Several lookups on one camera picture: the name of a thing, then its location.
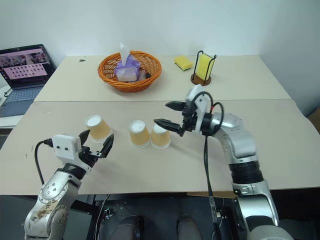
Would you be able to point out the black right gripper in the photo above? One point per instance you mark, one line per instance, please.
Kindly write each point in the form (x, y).
(189, 120)

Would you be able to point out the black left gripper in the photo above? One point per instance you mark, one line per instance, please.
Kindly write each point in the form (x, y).
(87, 155)

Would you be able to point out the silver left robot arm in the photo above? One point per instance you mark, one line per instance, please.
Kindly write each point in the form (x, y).
(53, 195)

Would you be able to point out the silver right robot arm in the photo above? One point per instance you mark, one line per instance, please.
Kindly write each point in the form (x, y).
(243, 147)

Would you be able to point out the tan paper cup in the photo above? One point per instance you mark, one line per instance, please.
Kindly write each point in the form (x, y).
(160, 138)
(140, 136)
(99, 128)

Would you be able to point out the small dark object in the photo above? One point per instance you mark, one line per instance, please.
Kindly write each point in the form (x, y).
(148, 75)

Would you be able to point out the orange woven basket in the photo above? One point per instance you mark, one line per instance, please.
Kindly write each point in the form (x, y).
(152, 68)

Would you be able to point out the yellow sponge with dark underside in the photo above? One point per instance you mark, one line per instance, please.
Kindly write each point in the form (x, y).
(182, 61)

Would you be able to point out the tall yellow sponge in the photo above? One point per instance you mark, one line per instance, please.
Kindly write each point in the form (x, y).
(204, 65)

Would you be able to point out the purple tissue pack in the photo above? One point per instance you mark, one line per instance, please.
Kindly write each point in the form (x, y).
(127, 71)

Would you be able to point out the open laptop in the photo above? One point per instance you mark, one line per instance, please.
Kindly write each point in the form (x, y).
(22, 68)

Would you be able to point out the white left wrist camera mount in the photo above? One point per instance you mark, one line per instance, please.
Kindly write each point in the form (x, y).
(65, 147)

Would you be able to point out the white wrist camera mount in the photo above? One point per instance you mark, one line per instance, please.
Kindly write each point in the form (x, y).
(65, 147)
(203, 102)

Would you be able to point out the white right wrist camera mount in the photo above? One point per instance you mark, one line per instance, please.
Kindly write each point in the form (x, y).
(203, 102)

